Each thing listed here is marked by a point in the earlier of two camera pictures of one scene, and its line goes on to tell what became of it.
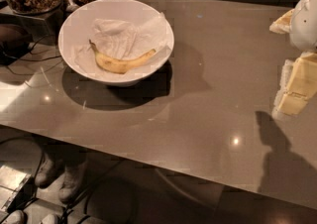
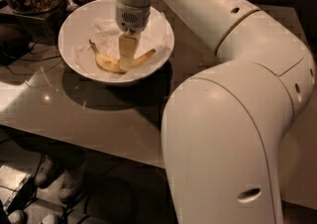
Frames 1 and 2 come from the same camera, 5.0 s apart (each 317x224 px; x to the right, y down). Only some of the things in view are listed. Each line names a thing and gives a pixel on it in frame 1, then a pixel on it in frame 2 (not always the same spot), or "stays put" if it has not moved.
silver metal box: (15, 187) stays put
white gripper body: (305, 23) -> (133, 17)
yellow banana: (120, 65) stays put
